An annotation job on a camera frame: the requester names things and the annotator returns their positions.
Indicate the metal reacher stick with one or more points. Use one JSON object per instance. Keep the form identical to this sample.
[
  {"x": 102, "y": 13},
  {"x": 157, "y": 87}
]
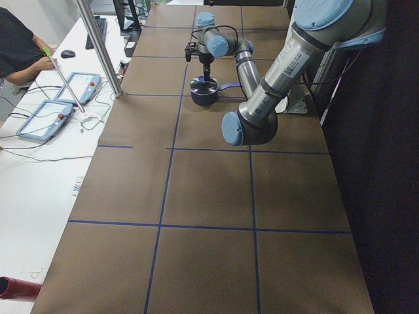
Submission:
[{"x": 49, "y": 55}]

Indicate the black computer mouse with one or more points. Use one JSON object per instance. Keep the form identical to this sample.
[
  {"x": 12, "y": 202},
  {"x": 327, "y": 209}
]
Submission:
[{"x": 65, "y": 54}]

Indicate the teach pendant tablet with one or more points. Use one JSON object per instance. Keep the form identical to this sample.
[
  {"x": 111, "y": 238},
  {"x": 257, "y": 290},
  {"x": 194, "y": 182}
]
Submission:
[
  {"x": 46, "y": 120},
  {"x": 83, "y": 85}
]

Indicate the white pedestal column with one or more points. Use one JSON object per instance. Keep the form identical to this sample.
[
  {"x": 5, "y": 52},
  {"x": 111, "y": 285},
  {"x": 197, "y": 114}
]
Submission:
[{"x": 294, "y": 102}]

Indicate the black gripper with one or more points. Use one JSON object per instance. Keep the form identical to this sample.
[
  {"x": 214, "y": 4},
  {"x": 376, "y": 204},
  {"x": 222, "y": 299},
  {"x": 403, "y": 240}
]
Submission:
[{"x": 205, "y": 59}]

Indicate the aluminium frame post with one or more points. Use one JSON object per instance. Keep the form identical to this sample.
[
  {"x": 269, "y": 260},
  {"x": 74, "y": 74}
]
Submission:
[{"x": 99, "y": 46}]

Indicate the far teach pendant tablet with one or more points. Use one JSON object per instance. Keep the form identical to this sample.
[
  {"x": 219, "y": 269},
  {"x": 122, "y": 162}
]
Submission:
[{"x": 83, "y": 85}]

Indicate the near teach pendant tablet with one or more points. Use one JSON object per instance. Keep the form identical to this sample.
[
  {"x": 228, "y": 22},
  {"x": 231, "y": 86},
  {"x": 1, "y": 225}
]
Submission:
[{"x": 46, "y": 120}]

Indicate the black monitor stand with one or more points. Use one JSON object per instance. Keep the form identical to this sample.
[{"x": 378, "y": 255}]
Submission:
[{"x": 127, "y": 16}]

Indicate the dark blue saucepan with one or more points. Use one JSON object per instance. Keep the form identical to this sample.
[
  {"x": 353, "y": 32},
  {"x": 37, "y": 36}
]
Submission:
[{"x": 212, "y": 98}]

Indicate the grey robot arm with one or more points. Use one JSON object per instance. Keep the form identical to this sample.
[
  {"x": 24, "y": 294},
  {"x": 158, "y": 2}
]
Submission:
[{"x": 317, "y": 27}]

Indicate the red cylinder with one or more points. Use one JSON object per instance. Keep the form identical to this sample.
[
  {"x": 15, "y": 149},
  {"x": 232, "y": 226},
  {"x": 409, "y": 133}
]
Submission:
[{"x": 19, "y": 290}]

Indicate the seated person black shirt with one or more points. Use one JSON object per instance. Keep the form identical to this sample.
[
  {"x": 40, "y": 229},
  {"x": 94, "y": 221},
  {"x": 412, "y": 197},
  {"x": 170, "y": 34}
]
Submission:
[{"x": 22, "y": 54}]

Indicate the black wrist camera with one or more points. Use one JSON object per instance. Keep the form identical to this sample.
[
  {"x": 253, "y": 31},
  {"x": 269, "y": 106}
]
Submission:
[{"x": 191, "y": 50}]

